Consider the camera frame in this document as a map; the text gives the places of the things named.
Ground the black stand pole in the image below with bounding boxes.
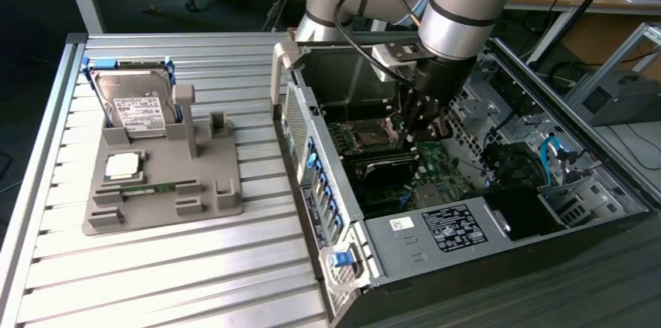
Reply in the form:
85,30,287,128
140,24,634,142
525,0,634,72

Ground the black wire bundle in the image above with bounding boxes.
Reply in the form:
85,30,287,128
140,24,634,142
479,141,545,190

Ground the hard disk with blue carrier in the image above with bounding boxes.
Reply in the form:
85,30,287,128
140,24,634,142
80,56,180,140

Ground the black camera cable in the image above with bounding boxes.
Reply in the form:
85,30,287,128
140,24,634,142
332,0,412,84

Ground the aluminium profile frame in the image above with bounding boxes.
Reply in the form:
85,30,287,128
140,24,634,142
593,21,661,85

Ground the perforated metal disk bay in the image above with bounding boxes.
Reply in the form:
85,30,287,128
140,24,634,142
440,53,557,174

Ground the light blue wire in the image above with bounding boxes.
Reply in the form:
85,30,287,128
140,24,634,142
538,133,570,186

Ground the green RAM stick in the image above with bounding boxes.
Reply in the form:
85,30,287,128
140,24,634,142
119,183,177,196

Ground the green motherboard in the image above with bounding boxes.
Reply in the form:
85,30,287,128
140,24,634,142
323,103,479,217

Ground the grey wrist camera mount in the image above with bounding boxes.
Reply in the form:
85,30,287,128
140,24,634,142
371,42,438,82

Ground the grey computer tower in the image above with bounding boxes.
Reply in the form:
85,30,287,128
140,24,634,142
565,70,661,128

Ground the black open PC case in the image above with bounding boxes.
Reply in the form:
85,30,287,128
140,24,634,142
271,32,661,328

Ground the CPU socket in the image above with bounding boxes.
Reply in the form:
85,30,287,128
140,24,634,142
348,120,404,150

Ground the silver CPU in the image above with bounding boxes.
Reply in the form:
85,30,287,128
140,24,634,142
101,151,147,185

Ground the grey slotted disk bay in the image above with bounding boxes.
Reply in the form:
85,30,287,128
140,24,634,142
535,175,623,229

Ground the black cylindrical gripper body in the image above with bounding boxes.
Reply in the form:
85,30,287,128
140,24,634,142
411,56,479,103

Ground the silver socket cover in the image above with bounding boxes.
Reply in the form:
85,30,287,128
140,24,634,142
382,111,410,142

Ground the silver chipset heatsink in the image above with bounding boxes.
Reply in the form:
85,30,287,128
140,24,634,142
414,183,448,208

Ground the grey parts rack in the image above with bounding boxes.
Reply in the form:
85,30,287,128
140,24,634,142
81,83,244,237

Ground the green graphics card black cooler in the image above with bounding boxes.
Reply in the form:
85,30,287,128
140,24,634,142
344,142,423,196

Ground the grey power supply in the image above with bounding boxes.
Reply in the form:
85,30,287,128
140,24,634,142
363,203,511,279

